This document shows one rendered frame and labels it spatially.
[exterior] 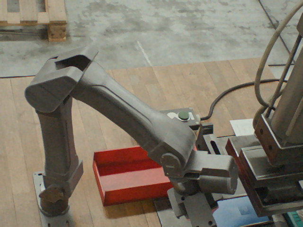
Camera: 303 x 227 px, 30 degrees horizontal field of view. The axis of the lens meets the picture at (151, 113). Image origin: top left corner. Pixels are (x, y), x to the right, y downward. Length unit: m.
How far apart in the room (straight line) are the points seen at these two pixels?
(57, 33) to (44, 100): 2.12
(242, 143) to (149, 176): 0.30
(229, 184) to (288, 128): 0.14
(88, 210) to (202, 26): 2.24
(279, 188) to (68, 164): 0.42
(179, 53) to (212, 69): 1.47
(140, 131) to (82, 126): 0.51
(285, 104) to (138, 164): 0.53
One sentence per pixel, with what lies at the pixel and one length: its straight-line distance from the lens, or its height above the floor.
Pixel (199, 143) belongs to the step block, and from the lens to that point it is 1.47.
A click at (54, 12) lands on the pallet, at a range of 3.13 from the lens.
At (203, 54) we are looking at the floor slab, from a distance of 3.24.
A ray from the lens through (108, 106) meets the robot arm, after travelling 0.99.
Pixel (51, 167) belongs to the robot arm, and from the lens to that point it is 1.18.
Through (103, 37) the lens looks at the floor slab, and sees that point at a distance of 3.22.
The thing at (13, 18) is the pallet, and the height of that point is 0.12.
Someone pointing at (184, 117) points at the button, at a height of 0.94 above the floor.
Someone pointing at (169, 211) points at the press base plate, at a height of 0.90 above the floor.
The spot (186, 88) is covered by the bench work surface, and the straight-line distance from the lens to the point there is 1.65.
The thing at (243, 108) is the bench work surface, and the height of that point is 0.90.
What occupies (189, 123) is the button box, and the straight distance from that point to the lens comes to 1.51.
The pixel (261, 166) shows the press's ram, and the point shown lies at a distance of 1.13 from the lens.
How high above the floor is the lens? 2.00
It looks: 45 degrees down
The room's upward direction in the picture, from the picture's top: 12 degrees clockwise
